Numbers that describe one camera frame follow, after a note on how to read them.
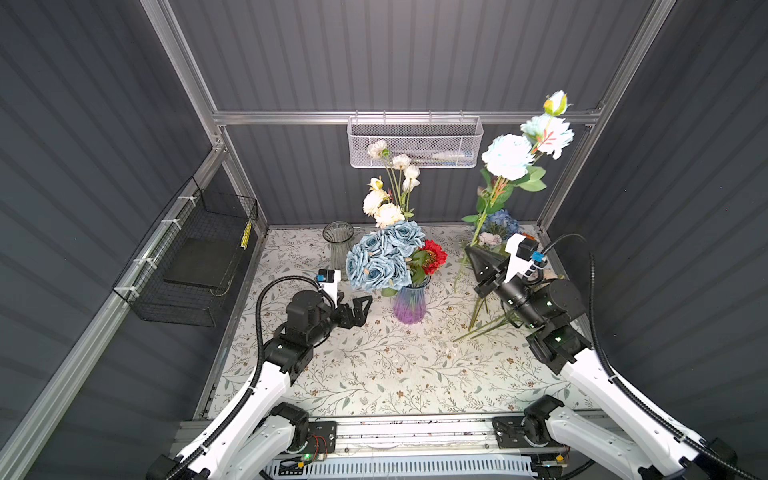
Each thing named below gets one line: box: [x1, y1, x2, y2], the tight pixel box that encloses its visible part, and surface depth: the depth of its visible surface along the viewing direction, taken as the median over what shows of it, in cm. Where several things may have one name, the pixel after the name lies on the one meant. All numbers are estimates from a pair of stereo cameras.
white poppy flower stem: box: [367, 140, 421, 221], surface depth 82 cm
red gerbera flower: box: [419, 240, 448, 275], surface depth 76 cm
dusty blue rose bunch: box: [345, 220, 426, 292], surface depth 66 cm
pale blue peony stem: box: [454, 90, 574, 291], surface depth 47 cm
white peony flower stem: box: [362, 175, 415, 229], surface depth 74 cm
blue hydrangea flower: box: [482, 209, 520, 239], surface depth 111 cm
